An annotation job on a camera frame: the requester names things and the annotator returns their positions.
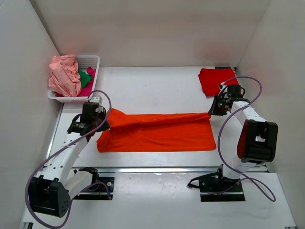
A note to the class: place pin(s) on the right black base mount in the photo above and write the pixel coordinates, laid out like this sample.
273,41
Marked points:
215,187

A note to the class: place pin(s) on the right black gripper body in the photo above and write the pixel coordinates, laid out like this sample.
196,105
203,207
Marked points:
218,107

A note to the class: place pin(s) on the folded red t shirt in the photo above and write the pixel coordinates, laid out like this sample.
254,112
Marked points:
210,79

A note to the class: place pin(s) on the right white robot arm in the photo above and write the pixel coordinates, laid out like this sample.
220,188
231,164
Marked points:
258,138

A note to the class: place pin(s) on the wrist white camera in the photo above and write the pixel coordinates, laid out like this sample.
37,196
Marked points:
224,83
98,100

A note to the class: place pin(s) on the black bracket at wall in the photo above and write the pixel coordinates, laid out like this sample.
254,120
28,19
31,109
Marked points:
222,67

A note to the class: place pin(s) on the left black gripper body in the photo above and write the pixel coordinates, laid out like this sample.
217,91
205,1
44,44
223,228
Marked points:
98,117

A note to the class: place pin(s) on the green t shirt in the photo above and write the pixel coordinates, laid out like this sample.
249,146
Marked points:
84,78

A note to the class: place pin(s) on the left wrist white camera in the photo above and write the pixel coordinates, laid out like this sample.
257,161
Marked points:
98,100

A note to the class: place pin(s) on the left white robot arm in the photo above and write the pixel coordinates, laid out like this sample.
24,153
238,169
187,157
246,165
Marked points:
52,192

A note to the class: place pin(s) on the orange t shirt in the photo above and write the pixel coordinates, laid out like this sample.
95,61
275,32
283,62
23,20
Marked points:
157,133

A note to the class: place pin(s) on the pink t shirt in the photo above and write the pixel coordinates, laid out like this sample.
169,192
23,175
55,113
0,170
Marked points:
65,78

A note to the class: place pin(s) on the magenta t shirt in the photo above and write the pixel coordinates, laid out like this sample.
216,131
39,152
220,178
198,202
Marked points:
85,91

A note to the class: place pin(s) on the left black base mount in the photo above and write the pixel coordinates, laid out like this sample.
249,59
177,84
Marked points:
92,184

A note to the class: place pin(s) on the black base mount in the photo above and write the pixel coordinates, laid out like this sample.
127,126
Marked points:
215,187
92,184

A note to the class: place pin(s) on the white plastic basket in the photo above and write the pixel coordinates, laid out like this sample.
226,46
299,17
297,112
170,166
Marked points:
84,61

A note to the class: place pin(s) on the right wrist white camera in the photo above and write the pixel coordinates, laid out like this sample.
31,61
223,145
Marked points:
224,83

